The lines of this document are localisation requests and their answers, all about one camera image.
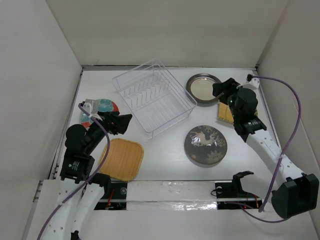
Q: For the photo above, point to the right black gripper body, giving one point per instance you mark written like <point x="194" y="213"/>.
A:
<point x="232" y="90"/>

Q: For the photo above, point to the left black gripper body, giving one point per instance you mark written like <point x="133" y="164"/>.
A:
<point x="112" y="126"/>

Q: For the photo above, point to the dark rimmed cream plate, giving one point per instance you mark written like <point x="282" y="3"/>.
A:
<point x="200" y="87"/>

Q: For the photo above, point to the yellow fan-shaped bamboo plate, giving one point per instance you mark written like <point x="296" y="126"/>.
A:
<point x="224" y="113"/>

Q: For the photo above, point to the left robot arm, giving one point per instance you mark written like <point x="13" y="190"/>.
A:
<point x="80" y="187"/>

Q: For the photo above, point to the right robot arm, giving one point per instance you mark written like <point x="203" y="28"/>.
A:
<point x="291" y="191"/>

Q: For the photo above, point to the colourful red teal plate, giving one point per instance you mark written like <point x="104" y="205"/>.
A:
<point x="105" y="105"/>

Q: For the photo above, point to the square woven bamboo tray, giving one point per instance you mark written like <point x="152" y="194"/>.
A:
<point x="123" y="160"/>

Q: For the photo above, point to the black plate with deer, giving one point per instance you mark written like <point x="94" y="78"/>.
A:
<point x="205" y="145"/>

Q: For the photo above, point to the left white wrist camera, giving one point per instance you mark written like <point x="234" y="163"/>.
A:
<point x="91" y="106"/>

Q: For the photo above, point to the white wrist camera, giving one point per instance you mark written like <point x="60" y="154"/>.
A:
<point x="91" y="106"/>
<point x="252" y="82"/>

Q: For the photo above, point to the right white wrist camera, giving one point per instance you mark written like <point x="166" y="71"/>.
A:
<point x="252" y="82"/>

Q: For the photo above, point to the white wire dish rack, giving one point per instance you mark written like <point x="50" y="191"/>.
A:
<point x="155" y="98"/>

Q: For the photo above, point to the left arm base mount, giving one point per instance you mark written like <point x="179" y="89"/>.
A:
<point x="115" y="199"/>

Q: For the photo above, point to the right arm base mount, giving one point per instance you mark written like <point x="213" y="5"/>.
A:
<point x="231" y="196"/>

